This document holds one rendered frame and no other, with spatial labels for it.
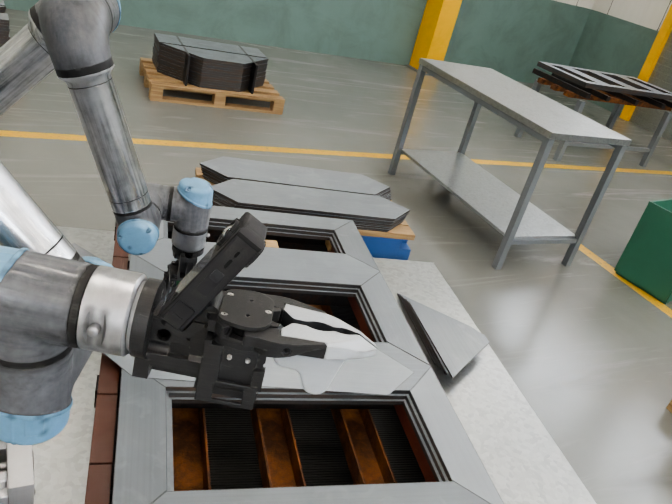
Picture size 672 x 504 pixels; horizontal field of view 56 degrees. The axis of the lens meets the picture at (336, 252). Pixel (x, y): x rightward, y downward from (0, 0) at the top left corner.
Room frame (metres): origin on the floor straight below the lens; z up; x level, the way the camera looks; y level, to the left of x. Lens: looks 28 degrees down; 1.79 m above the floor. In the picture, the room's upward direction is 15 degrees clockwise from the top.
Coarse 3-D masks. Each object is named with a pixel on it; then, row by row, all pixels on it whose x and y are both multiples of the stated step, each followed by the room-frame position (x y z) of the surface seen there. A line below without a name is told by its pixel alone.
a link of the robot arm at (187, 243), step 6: (174, 234) 1.21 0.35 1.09; (180, 234) 1.20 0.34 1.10; (204, 234) 1.22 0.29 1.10; (174, 240) 1.20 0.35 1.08; (180, 240) 1.20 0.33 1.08; (186, 240) 1.20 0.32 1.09; (192, 240) 1.20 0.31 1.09; (198, 240) 1.21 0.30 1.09; (204, 240) 1.22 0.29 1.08; (180, 246) 1.20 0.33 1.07; (186, 246) 1.20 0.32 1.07; (192, 246) 1.20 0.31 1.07; (198, 246) 1.21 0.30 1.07; (204, 246) 1.23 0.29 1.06; (192, 252) 1.21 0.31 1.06
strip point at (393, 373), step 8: (376, 352) 1.31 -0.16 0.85; (376, 360) 1.28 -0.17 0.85; (384, 360) 1.29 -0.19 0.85; (392, 360) 1.30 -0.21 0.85; (384, 368) 1.26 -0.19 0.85; (392, 368) 1.26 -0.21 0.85; (400, 368) 1.27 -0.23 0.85; (408, 368) 1.28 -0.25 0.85; (384, 376) 1.22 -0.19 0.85; (392, 376) 1.23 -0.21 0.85; (400, 376) 1.24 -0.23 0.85; (408, 376) 1.25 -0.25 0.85; (384, 384) 1.20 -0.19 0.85; (392, 384) 1.20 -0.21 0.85; (400, 384) 1.21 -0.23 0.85
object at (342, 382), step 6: (342, 366) 1.22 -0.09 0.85; (342, 372) 1.20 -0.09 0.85; (348, 372) 1.20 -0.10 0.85; (336, 378) 1.17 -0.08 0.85; (342, 378) 1.18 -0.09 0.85; (348, 378) 1.18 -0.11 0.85; (330, 384) 1.14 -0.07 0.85; (336, 384) 1.15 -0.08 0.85; (342, 384) 1.16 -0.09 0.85; (348, 384) 1.16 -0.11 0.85; (330, 390) 1.12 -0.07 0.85; (336, 390) 1.13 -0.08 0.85; (342, 390) 1.13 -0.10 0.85; (348, 390) 1.14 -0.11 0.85
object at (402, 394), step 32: (224, 224) 1.79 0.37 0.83; (224, 288) 1.46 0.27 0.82; (256, 288) 1.49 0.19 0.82; (288, 288) 1.53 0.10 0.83; (320, 288) 1.57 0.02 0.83; (352, 288) 1.61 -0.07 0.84; (384, 352) 1.32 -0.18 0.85; (192, 384) 1.03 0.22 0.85; (416, 416) 1.13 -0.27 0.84; (448, 480) 0.96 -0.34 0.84
